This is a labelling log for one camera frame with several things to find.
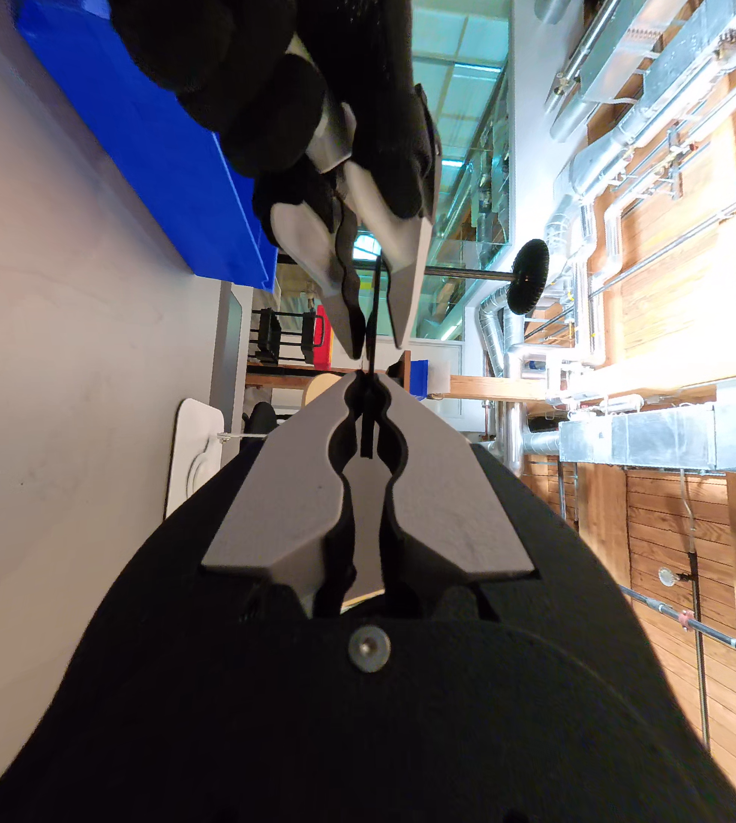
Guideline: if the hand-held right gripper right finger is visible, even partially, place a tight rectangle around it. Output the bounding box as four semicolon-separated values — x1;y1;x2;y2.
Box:
375;377;536;605

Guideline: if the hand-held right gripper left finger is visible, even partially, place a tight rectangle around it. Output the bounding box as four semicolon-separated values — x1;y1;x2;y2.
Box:
201;373;362;605

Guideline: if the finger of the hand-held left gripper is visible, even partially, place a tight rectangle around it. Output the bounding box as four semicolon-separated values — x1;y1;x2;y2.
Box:
340;84;443;351
272;193;369;361

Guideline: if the black fabric piece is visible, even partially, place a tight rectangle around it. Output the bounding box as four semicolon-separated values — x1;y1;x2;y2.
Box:
358;255;388;461

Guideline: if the blue plastic bin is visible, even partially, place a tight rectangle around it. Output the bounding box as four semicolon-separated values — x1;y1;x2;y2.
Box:
15;0;279;290

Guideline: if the person's left hand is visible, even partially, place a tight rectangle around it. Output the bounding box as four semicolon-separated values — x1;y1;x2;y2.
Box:
111;0;429;222

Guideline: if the long red bin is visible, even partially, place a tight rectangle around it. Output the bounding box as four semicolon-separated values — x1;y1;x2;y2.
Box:
313;306;333;369

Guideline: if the black utility cart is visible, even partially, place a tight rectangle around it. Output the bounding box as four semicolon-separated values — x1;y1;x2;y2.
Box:
250;306;320;369

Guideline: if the black mesh office chair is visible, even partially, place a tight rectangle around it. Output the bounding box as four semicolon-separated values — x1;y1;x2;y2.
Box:
245;402;279;438

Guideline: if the white board stand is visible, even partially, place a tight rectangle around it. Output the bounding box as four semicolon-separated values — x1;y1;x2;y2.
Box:
166;399;272;518

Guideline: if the black round-top pole stand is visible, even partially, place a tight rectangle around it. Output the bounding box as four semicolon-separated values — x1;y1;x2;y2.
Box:
426;238;551;316

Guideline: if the wooden standing desk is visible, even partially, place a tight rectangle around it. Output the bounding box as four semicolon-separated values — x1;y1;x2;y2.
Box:
246;367;564;403

